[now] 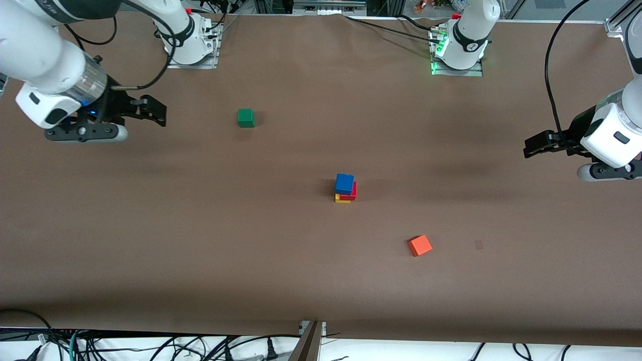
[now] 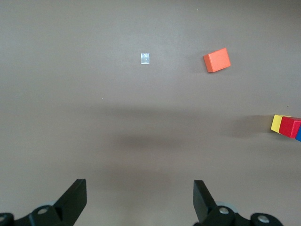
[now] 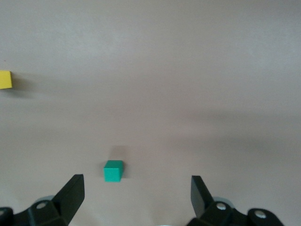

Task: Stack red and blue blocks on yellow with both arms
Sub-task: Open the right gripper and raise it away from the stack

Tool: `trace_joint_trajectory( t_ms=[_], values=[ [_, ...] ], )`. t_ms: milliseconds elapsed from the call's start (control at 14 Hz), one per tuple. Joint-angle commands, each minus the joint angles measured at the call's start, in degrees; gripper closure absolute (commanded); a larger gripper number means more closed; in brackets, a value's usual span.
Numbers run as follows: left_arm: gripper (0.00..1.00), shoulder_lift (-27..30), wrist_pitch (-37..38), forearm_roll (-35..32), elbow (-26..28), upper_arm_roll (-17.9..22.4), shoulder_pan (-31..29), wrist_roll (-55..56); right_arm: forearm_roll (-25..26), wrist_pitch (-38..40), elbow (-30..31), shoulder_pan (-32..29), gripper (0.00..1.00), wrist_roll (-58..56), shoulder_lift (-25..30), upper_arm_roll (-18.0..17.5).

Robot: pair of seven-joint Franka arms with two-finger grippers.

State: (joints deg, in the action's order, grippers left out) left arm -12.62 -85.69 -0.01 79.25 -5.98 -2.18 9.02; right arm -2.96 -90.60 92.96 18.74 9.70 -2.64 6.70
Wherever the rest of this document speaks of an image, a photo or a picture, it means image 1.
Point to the grey metal rail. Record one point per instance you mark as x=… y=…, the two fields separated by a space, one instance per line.
x=328 y=7

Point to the blue cube block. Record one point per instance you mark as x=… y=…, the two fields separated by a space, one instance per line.
x=344 y=183

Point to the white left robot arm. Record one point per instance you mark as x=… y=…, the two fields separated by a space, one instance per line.
x=469 y=30

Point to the red cube block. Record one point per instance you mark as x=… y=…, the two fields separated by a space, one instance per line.
x=353 y=194

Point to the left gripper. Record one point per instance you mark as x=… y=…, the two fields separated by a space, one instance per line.
x=575 y=132

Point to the black power plug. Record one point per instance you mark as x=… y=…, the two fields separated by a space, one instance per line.
x=271 y=349
x=228 y=352

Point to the green cube block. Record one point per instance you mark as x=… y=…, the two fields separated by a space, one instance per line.
x=246 y=118

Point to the yellow flat block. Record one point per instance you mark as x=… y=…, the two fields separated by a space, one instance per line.
x=342 y=200

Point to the orange cube block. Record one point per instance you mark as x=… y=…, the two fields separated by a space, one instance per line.
x=420 y=245

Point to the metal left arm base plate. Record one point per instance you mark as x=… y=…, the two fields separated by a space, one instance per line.
x=441 y=69

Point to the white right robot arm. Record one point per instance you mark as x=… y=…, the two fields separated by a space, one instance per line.
x=40 y=60

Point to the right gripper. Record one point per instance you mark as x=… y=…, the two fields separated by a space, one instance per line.
x=116 y=106

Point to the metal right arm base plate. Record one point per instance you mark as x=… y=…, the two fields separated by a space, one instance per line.
x=208 y=52

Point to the brown table post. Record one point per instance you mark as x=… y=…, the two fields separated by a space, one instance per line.
x=307 y=346

